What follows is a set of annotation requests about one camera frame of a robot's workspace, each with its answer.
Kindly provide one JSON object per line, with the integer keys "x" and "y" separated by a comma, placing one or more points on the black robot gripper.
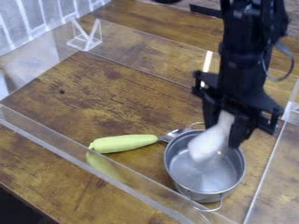
{"x": 235, "y": 90}

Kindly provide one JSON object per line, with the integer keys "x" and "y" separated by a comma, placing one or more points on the red and white toy mushroom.
{"x": 212, "y": 139}

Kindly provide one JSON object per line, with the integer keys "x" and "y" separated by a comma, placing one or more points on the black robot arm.
{"x": 255, "y": 23}

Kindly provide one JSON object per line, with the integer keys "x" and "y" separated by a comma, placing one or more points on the silver steel pot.
{"x": 208, "y": 181}

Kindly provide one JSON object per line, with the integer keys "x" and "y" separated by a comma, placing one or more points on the black strip on table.
{"x": 204, "y": 11}

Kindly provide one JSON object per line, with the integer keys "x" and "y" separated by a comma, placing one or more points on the clear acrylic front barrier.
{"x": 80, "y": 187}

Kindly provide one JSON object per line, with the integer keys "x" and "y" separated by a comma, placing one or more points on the spoon with green handle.
{"x": 112, "y": 144}

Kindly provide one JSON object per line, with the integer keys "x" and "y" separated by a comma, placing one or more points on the clear acrylic triangular bracket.
{"x": 86, "y": 41}

